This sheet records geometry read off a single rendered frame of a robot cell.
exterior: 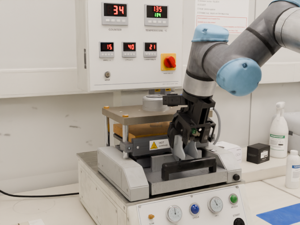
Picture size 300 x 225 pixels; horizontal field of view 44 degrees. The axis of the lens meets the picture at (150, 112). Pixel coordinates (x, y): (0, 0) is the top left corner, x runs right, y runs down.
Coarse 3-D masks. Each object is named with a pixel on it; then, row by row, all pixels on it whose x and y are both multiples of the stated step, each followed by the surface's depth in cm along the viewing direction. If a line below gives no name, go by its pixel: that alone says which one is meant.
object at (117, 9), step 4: (108, 4) 109; (112, 4) 110; (108, 8) 109; (112, 8) 110; (116, 8) 110; (120, 8) 111; (108, 12) 109; (112, 12) 110; (116, 12) 110; (120, 12) 111
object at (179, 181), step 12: (156, 156) 95; (168, 156) 97; (144, 168) 98; (156, 168) 96; (204, 168) 98; (156, 180) 89; (168, 180) 90; (180, 180) 91; (192, 180) 92; (204, 180) 94; (216, 180) 96; (156, 192) 89
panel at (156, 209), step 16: (208, 192) 95; (224, 192) 97; (240, 192) 99; (144, 208) 87; (160, 208) 89; (208, 208) 94; (224, 208) 96; (240, 208) 97; (144, 224) 86; (160, 224) 88; (176, 224) 89; (192, 224) 91; (208, 224) 93; (224, 224) 94
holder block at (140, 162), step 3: (117, 147) 110; (120, 150) 108; (129, 153) 103; (171, 153) 103; (129, 156) 102; (132, 156) 101; (150, 156) 101; (135, 159) 98; (138, 159) 98; (141, 159) 98; (144, 159) 99; (147, 159) 99; (150, 159) 99; (138, 162) 98; (141, 162) 98; (144, 162) 99; (147, 162) 99; (150, 162) 100; (141, 165) 98; (144, 165) 99; (147, 165) 99; (150, 165) 100
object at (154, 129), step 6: (114, 126) 111; (120, 126) 108; (132, 126) 108; (138, 126) 108; (144, 126) 108; (150, 126) 108; (156, 126) 107; (162, 126) 108; (168, 126) 108; (114, 132) 111; (120, 132) 106; (132, 132) 101; (138, 132) 101; (144, 132) 101; (150, 132) 101; (156, 132) 101; (162, 132) 101; (120, 138) 107
